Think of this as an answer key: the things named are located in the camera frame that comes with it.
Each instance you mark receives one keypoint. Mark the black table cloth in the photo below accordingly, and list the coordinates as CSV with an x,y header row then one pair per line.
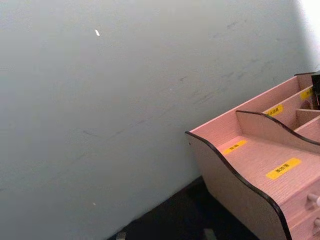
x,y
185,217

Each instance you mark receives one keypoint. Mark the pale wooden desk organizer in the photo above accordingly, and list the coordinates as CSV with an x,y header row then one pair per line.
x,y
260,160

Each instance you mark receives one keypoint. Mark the black box-shaped item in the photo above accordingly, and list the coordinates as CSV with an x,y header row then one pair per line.
x,y
316,90

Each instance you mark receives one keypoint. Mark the white drawer knob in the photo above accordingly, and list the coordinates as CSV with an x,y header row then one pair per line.
x,y
313,199
317,224

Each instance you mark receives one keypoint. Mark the plain pale wall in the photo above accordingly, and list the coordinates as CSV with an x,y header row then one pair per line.
x,y
100,100

